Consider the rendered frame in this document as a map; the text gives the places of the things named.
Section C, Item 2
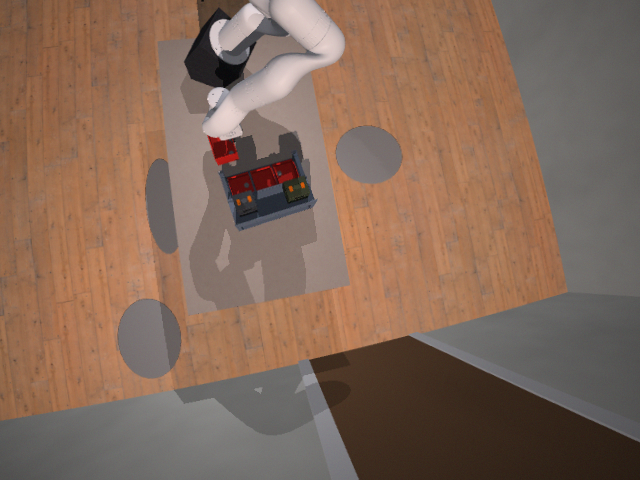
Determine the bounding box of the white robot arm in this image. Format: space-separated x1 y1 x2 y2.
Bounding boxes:
202 0 345 138

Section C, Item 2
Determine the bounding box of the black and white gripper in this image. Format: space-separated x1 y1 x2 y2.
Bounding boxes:
220 124 243 143

